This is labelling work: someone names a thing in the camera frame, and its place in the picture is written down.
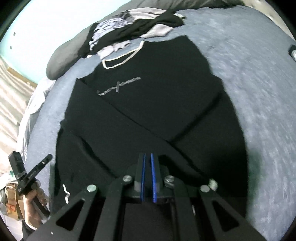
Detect black long sleeve sweater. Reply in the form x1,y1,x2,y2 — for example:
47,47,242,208
52,36,248,215

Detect person's left hand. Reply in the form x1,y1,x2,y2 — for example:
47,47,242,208
23,181,49,230

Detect blue patterned bed cover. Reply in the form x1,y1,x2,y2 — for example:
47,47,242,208
18,5,296,241

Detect black and white clothes pile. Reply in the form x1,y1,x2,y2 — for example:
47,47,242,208
78,11,184,58

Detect grey black garment at edge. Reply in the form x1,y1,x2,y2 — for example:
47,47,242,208
288,45,296,61

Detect grey pillow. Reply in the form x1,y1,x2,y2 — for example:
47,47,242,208
46,21,98,81

